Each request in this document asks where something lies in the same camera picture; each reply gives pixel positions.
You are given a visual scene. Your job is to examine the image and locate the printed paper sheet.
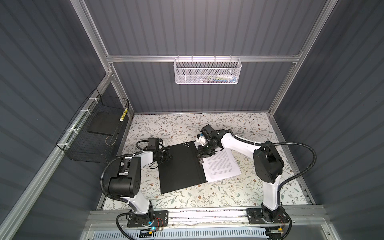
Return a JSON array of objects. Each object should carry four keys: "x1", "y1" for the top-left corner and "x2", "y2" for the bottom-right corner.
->
[{"x1": 202, "y1": 149, "x2": 241, "y2": 183}]

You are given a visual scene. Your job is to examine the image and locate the blue folder with black inside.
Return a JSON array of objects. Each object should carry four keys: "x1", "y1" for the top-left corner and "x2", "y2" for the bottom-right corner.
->
[{"x1": 158, "y1": 141, "x2": 207, "y2": 194}]

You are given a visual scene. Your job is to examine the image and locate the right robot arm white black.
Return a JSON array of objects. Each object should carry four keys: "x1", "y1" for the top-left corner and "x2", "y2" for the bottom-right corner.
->
[{"x1": 198, "y1": 125, "x2": 285, "y2": 223}]

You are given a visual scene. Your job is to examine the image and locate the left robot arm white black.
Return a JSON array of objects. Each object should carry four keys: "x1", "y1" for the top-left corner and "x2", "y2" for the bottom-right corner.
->
[{"x1": 100, "y1": 138, "x2": 172, "y2": 226}]

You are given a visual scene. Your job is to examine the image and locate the metal folder clip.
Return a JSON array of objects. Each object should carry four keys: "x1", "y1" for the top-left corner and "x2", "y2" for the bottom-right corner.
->
[{"x1": 197, "y1": 153, "x2": 204, "y2": 167}]

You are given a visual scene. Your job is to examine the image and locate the yellow marker in basket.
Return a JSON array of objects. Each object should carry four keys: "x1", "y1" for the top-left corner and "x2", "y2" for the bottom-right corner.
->
[{"x1": 120, "y1": 108, "x2": 128, "y2": 122}]

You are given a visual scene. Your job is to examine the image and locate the black pad in basket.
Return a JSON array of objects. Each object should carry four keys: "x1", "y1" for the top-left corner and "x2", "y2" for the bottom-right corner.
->
[{"x1": 87, "y1": 112, "x2": 121, "y2": 136}]

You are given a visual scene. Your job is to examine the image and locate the pens in white basket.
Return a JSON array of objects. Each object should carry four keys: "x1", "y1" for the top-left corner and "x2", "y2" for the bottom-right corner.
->
[{"x1": 200, "y1": 74, "x2": 238, "y2": 84}]

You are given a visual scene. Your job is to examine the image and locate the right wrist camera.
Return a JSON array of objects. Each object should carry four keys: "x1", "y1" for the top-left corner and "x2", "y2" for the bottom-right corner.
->
[{"x1": 196, "y1": 133, "x2": 209, "y2": 146}]

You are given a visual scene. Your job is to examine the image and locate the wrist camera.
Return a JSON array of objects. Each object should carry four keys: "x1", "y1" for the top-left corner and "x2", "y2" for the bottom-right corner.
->
[
  {"x1": 147, "y1": 138, "x2": 164, "y2": 152},
  {"x1": 196, "y1": 133, "x2": 209, "y2": 146}
]

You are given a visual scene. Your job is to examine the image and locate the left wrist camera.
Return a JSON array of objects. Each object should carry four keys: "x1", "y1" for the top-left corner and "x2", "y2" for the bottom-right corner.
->
[{"x1": 147, "y1": 138, "x2": 164, "y2": 152}]

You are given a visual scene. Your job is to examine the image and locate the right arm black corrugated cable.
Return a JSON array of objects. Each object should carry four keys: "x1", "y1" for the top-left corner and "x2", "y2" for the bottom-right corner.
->
[{"x1": 230, "y1": 133, "x2": 318, "y2": 240}]

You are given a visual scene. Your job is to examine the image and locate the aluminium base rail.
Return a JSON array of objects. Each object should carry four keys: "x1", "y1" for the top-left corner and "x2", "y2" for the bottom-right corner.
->
[{"x1": 116, "y1": 207, "x2": 291, "y2": 228}]

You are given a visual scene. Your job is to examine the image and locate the black wire basket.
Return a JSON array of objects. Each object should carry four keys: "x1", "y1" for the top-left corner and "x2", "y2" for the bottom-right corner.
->
[{"x1": 57, "y1": 91, "x2": 130, "y2": 164}]

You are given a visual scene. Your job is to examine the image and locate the white wire mesh basket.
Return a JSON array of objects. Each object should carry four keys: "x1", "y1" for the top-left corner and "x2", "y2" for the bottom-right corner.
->
[{"x1": 173, "y1": 58, "x2": 242, "y2": 85}]

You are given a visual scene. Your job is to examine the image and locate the white ventilated cable duct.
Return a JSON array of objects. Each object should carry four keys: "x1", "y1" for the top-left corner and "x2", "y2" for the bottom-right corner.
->
[{"x1": 91, "y1": 227, "x2": 268, "y2": 240}]

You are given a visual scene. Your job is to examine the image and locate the aluminium frame of enclosure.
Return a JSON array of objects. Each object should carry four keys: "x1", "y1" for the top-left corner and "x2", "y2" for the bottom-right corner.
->
[{"x1": 1, "y1": 1, "x2": 338, "y2": 222}]

